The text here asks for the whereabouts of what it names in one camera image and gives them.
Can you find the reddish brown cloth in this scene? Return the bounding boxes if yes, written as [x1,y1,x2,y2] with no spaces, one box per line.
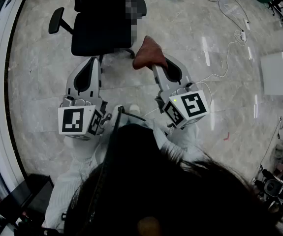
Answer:
[132,35,169,71]

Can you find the white cable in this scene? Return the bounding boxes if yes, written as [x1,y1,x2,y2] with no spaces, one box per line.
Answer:
[143,28,252,117]

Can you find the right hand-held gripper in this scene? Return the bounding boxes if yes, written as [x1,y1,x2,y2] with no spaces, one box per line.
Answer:
[152,54,210,130]

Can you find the white box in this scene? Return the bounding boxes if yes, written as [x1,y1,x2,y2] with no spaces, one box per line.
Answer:
[260,52,283,96]

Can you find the thin black floor cable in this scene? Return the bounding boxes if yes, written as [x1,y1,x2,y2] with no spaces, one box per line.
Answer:
[182,0,252,31]

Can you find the person's white jacket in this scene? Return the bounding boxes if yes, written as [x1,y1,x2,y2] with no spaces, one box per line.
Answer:
[44,118,203,231]

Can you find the black camera equipment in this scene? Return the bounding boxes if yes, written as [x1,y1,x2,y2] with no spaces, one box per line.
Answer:
[253,170,283,215]

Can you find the black chair armrest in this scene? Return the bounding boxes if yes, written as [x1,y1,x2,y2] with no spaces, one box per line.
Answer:
[126,0,147,17]
[48,7,65,35]

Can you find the person's right forearm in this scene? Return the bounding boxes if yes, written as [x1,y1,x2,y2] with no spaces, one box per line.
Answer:
[156,121,202,157]

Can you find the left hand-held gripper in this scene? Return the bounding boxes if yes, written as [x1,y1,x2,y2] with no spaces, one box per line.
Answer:
[58,57,109,141]

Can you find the person's left forearm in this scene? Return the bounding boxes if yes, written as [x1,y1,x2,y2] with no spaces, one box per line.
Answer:
[63,131,110,164]

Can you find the black mesh office chair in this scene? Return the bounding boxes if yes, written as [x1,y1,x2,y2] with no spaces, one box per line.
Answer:
[48,0,147,66]

